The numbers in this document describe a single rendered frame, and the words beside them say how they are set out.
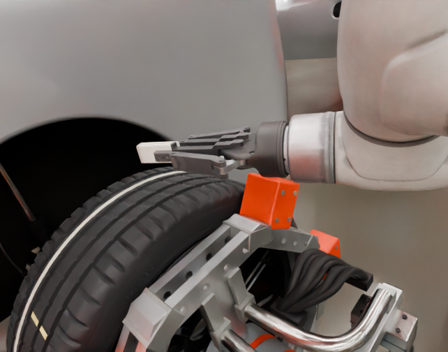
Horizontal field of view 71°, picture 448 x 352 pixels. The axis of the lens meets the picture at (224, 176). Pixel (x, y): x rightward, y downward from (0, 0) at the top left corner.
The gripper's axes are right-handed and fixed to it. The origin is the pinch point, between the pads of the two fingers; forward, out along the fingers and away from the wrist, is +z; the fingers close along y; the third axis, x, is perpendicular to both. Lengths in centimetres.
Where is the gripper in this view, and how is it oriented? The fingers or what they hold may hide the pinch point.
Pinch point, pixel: (159, 152)
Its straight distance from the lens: 50.7
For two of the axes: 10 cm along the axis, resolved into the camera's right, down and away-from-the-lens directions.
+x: -1.7, -8.8, -4.5
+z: -9.3, -0.1, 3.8
